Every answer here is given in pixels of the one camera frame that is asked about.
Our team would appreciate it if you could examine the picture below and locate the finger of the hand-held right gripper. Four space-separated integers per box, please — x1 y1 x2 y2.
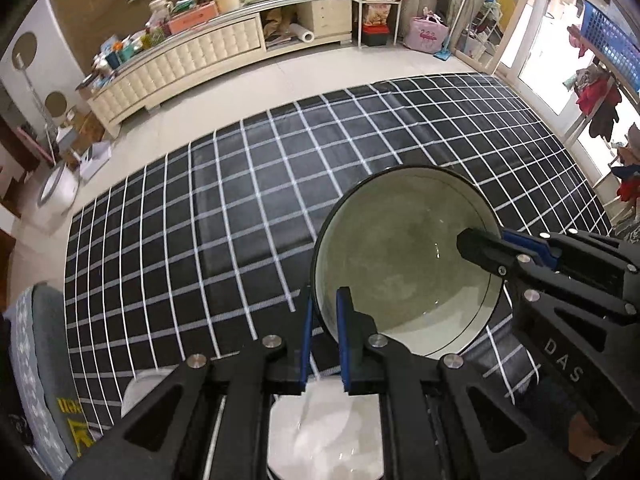
540 229 640 274
457 228 559 277

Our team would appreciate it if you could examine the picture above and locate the pink flat box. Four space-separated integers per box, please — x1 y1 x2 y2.
167 4 221 36

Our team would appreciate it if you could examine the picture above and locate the blue plastic basket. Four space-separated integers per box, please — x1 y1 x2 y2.
582 0 640 94

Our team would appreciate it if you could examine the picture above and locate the black white checked tablecloth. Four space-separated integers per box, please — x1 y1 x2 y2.
64 74 614 442

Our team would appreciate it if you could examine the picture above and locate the pale green bowl dark outside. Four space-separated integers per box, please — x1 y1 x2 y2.
310 165 504 360

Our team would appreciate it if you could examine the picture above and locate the cream tufted TV cabinet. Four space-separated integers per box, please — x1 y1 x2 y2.
87 0 354 127

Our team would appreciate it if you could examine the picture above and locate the cardboard box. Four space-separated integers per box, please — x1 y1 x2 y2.
65 110 106 156

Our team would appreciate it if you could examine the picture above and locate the white plastic bucket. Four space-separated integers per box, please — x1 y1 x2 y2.
38 165 81 212

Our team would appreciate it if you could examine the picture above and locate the red hanging garment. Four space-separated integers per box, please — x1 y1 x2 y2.
575 67 622 142

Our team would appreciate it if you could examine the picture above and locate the pink bag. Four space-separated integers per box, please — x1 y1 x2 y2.
403 10 450 52

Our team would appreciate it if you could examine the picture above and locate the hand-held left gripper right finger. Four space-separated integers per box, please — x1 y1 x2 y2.
336 287 587 480

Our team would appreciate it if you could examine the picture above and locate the white box on floor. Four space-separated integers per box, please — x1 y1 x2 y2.
79 141 114 181

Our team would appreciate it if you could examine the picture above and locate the floor lamp with round discs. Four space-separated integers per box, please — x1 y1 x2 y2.
12 32 69 167

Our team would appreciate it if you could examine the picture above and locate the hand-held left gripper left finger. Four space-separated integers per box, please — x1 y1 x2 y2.
65 285 316 480

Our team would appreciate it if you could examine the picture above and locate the gray cushion with yellow print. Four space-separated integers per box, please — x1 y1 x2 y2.
7 282 97 480

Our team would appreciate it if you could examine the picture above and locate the white shelf rack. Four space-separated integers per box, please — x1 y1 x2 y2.
332 0 407 49

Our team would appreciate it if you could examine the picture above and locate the person's right hand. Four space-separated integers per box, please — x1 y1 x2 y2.
567 410 626 463

